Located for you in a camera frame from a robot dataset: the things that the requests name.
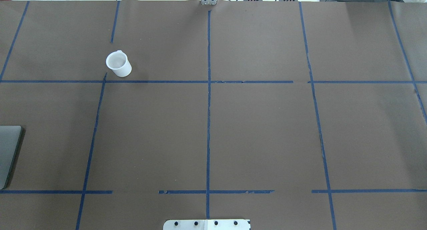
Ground white plastic cup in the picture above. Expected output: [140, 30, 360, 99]
[105, 50, 132, 78]

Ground grey closed laptop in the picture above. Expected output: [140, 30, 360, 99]
[0, 125, 22, 190]

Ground white metal base plate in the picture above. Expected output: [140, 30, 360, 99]
[163, 219, 251, 230]

